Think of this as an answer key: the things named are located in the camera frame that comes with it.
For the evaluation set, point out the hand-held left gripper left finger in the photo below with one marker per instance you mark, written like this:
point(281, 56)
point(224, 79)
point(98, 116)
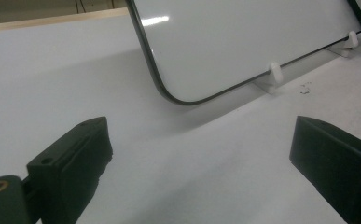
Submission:
point(72, 161)

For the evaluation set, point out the white board stand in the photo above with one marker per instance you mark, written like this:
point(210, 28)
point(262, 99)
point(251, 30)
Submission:
point(276, 73)

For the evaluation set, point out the white board with dark edge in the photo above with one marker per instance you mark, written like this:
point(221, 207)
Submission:
point(231, 46)

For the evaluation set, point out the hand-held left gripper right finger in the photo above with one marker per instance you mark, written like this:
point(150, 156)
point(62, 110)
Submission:
point(340, 161)

